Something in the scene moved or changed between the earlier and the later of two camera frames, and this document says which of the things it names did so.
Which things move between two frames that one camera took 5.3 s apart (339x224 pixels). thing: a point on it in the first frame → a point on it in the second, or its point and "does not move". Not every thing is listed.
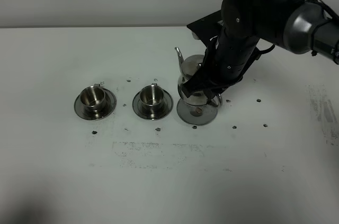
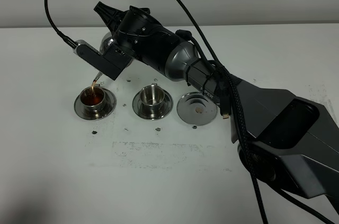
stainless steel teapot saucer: (196, 115) does not move
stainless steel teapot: (188, 66) → (106, 41)
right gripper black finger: (210, 93) → (112, 16)
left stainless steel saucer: (108, 108) does not move
